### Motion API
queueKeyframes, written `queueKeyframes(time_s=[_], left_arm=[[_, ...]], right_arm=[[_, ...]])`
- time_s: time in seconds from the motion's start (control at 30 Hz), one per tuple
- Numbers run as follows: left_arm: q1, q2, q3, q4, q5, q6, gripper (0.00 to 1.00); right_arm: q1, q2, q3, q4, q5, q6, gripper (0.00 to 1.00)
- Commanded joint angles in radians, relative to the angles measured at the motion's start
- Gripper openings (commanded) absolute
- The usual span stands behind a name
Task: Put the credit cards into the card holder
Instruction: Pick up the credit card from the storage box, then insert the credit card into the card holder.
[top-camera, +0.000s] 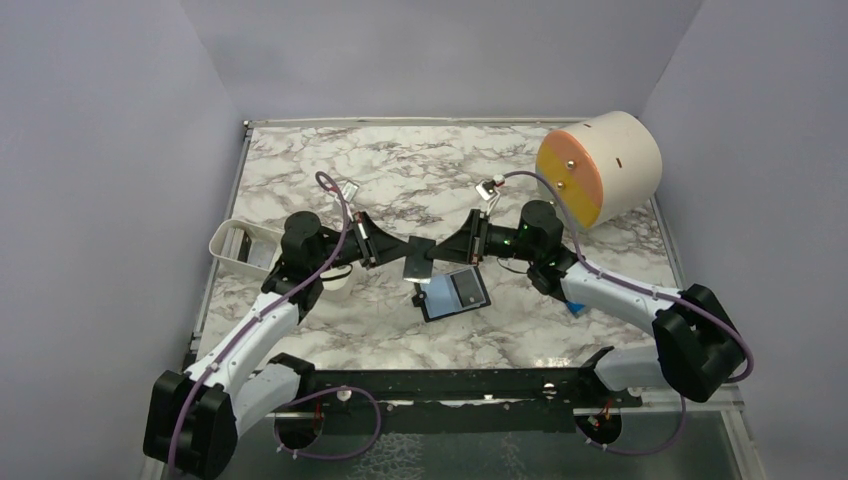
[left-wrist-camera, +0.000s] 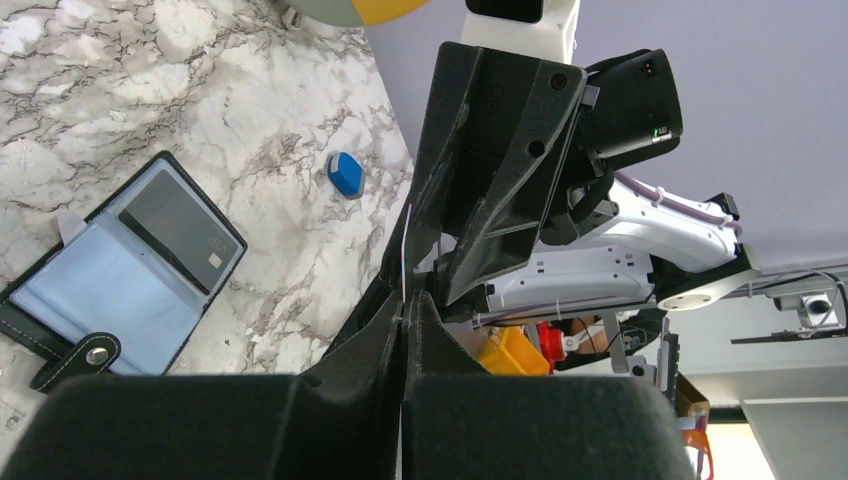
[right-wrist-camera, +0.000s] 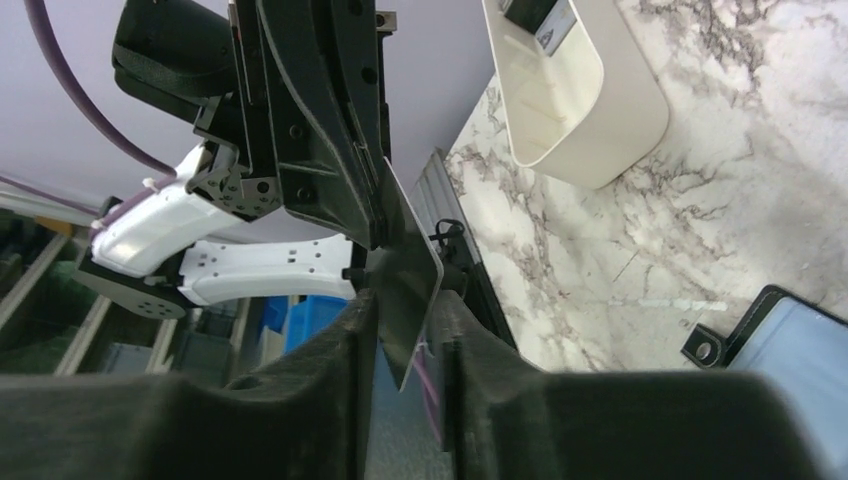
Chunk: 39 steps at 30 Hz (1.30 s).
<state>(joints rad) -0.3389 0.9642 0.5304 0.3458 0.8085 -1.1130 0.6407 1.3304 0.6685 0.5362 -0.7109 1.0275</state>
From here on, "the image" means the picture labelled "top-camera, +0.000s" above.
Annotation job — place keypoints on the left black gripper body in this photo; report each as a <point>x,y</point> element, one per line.
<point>356,247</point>

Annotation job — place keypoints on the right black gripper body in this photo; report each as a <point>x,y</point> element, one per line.
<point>492,240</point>

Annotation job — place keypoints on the dark credit card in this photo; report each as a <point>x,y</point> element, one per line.
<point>418,266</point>

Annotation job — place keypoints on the black card holder blue sleeves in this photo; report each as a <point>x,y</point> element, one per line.
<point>451,294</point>

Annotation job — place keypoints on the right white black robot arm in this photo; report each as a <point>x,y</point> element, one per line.
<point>696,348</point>

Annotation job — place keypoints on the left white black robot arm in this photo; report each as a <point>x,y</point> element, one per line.
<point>196,417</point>

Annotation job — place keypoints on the stack of credit cards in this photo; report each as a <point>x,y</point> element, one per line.
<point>241,246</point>

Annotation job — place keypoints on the white plastic tray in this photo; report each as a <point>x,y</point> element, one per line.
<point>338,282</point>

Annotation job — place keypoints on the small blue object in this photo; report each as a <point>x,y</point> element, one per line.
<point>576,309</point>

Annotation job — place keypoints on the cream cylinder drum colored face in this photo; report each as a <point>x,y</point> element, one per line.
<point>601,167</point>

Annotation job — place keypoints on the aluminium table frame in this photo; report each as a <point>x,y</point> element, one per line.
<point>419,180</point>

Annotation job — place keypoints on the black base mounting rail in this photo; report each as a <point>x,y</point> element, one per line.
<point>447,401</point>

